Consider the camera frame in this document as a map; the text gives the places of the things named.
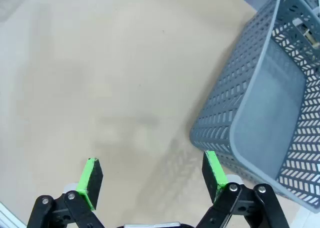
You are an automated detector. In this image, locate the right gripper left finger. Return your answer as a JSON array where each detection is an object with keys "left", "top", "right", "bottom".
[{"left": 26, "top": 157, "right": 111, "bottom": 228}]

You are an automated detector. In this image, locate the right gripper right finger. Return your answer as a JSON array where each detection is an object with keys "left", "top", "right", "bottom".
[{"left": 194, "top": 150, "right": 291, "bottom": 228}]

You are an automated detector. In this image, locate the grey plastic woven basket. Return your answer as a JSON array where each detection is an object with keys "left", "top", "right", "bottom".
[{"left": 189, "top": 0, "right": 320, "bottom": 212}]

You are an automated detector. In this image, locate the aluminium slotted base plate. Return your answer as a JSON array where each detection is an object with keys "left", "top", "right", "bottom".
[{"left": 0, "top": 201, "right": 27, "bottom": 228}]

